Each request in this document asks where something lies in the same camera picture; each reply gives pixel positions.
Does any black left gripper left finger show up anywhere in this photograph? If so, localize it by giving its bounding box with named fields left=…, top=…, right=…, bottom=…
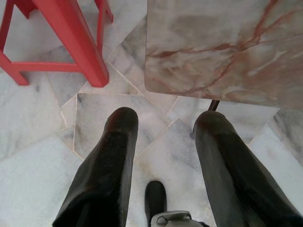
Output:
left=52, top=107, right=139, bottom=227

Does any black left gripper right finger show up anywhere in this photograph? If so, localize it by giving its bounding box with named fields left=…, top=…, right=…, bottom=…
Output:
left=193, top=110, right=303, bottom=227

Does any dark table leg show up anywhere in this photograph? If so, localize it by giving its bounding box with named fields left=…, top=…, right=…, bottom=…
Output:
left=207, top=99, right=220, bottom=112

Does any grey robot leg shell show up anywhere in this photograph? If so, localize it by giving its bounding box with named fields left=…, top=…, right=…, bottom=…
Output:
left=149, top=210, right=192, bottom=227

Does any marble pattern table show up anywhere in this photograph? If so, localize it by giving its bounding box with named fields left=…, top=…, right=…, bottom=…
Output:
left=144, top=0, right=303, bottom=111

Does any red plastic stool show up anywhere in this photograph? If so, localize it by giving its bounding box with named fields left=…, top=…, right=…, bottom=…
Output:
left=0, top=0, right=114, bottom=88

